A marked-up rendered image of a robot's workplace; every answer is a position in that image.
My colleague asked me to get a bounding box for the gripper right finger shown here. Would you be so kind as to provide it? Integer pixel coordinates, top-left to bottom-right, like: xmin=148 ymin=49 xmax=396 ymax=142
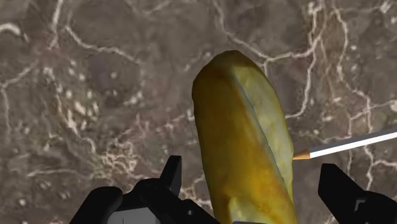
xmin=317 ymin=163 xmax=397 ymax=224

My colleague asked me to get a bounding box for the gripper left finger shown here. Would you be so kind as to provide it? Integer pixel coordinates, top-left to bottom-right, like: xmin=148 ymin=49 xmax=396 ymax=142
xmin=69 ymin=155 xmax=219 ymax=224

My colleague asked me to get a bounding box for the yellow banana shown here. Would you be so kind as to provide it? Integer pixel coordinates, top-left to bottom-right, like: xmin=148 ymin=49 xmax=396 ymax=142
xmin=192 ymin=50 xmax=299 ymax=224

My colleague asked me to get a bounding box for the white pencil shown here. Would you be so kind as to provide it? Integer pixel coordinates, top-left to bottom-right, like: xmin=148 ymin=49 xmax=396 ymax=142
xmin=292 ymin=129 xmax=397 ymax=161

